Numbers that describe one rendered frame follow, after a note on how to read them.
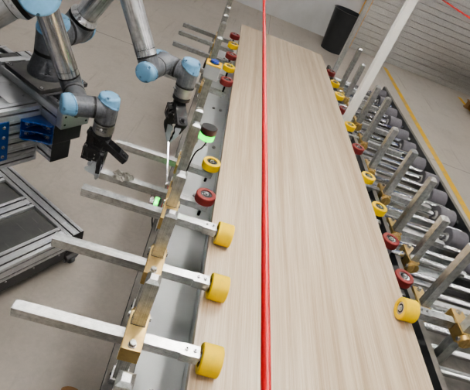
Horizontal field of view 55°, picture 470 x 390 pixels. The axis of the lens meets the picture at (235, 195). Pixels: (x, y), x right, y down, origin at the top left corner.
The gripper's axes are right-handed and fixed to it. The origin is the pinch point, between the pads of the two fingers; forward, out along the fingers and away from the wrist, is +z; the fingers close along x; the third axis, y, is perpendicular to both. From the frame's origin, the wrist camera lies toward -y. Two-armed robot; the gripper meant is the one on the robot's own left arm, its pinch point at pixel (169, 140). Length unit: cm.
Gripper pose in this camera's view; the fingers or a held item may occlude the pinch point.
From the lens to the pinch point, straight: 194.1
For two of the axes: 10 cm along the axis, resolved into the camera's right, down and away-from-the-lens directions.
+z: -3.4, 7.6, 5.5
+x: -9.0, -0.9, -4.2
